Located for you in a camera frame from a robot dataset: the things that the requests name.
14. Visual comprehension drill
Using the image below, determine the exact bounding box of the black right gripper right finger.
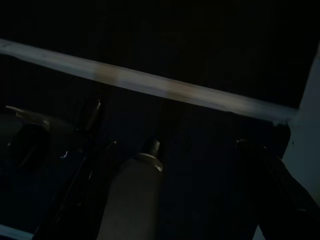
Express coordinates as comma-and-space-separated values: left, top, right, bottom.
235, 138, 320, 240

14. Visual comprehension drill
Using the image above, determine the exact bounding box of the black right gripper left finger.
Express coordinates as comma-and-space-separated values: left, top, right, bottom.
34, 139, 120, 240

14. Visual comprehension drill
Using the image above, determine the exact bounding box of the white trim strip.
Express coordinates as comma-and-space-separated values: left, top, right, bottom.
0, 38, 300, 126

